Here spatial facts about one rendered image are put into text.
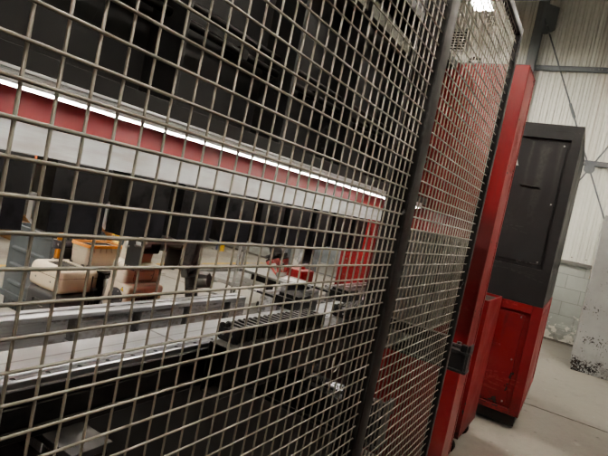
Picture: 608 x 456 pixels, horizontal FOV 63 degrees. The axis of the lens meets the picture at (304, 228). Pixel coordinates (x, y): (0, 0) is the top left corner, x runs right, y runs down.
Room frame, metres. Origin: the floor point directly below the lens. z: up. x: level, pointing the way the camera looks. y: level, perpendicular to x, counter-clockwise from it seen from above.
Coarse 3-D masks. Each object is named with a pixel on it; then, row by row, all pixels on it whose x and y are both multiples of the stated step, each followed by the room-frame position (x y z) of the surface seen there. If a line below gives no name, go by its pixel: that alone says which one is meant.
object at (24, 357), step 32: (224, 320) 1.38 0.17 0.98; (0, 352) 0.86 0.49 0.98; (32, 352) 0.89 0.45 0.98; (64, 352) 0.92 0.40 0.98; (96, 352) 0.96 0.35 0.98; (128, 352) 0.99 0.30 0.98; (160, 352) 1.03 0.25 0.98; (192, 352) 1.11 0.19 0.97; (0, 384) 0.75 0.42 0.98; (32, 384) 0.79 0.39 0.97; (64, 384) 0.84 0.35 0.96; (128, 384) 0.96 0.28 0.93; (160, 384) 1.04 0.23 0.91; (64, 416) 0.85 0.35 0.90; (96, 416) 0.91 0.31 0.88
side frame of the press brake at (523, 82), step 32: (448, 96) 2.82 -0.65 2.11; (512, 96) 2.65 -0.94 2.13; (448, 128) 2.80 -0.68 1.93; (512, 128) 2.63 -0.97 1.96; (448, 160) 2.78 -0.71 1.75; (512, 160) 2.72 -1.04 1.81; (416, 224) 2.83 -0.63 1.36; (448, 224) 2.74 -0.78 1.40; (480, 224) 2.65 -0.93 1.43; (352, 256) 3.01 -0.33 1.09; (480, 256) 2.63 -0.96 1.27; (480, 288) 2.66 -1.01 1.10; (384, 352) 2.84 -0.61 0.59; (384, 384) 2.82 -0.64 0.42; (448, 384) 2.64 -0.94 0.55; (448, 416) 2.62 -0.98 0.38; (384, 448) 2.78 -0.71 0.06; (416, 448) 2.69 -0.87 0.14; (448, 448) 2.77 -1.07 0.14
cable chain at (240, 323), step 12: (288, 312) 1.40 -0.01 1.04; (312, 312) 1.47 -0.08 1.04; (228, 324) 1.17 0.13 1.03; (240, 324) 1.18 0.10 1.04; (252, 324) 1.20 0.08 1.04; (276, 324) 1.27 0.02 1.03; (300, 324) 1.38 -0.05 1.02; (312, 324) 1.44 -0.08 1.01; (228, 336) 1.14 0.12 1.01; (240, 336) 1.14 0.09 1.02; (252, 336) 1.18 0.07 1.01; (264, 336) 1.23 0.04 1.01
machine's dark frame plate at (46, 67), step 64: (0, 0) 0.90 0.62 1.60; (64, 0) 1.00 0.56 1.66; (128, 0) 1.12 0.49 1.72; (192, 0) 1.13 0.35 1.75; (256, 0) 1.48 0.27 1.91; (320, 0) 1.77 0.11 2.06; (384, 0) 2.13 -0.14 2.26; (64, 64) 0.90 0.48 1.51; (128, 64) 1.15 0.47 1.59; (192, 64) 1.31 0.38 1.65; (320, 64) 1.84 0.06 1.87; (448, 64) 2.76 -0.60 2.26; (320, 128) 1.92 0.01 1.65
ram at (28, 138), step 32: (0, 96) 0.98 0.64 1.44; (32, 96) 1.03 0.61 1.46; (0, 128) 0.99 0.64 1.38; (32, 128) 1.04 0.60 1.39; (96, 128) 1.17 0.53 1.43; (128, 128) 1.25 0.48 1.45; (64, 160) 1.11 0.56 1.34; (96, 160) 1.18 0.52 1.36; (128, 160) 1.26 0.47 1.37; (224, 160) 1.57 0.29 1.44; (256, 160) 1.71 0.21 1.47; (256, 192) 1.74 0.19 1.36; (288, 192) 1.91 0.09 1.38; (320, 192) 2.12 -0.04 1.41; (352, 192) 2.38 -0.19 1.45
